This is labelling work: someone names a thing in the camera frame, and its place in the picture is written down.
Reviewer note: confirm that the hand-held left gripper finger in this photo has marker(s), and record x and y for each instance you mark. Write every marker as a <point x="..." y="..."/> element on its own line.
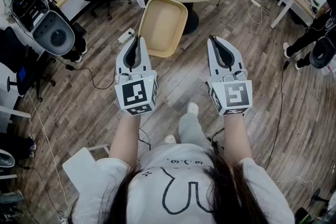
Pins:
<point x="144" y="57"/>
<point x="121" y="60"/>

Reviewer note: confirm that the person's grey trousers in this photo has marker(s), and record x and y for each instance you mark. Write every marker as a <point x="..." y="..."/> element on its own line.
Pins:
<point x="190" y="131"/>

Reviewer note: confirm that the person's white printed t-shirt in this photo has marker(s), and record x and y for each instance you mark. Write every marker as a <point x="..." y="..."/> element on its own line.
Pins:
<point x="183" y="189"/>

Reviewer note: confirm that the white stool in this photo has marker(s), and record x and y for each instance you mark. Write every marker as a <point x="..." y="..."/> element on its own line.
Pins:
<point x="78" y="165"/>

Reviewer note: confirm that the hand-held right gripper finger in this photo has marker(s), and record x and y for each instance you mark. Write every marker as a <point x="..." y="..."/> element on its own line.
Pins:
<point x="235" y="56"/>
<point x="213" y="65"/>

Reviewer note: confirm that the yellow plastic tray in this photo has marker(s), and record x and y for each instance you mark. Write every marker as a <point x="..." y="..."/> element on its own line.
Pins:
<point x="164" y="26"/>

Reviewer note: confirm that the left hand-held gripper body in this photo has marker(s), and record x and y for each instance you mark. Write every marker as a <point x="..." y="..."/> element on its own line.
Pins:
<point x="134" y="91"/>

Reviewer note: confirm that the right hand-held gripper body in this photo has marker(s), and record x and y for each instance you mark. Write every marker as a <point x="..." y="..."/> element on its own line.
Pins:
<point x="233" y="94"/>

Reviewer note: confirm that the person's left forearm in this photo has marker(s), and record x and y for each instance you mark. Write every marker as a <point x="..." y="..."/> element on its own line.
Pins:
<point x="124" y="139"/>

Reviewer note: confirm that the person's white shoe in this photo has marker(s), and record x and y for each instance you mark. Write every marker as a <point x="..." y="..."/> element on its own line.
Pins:
<point x="193" y="108"/>
<point x="170" y="139"/>

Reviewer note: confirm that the black swivel chair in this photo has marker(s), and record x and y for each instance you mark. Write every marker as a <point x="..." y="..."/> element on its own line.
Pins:
<point x="15" y="60"/>

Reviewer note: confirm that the person's right forearm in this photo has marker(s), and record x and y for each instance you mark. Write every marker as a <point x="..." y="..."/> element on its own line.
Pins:
<point x="237" y="136"/>

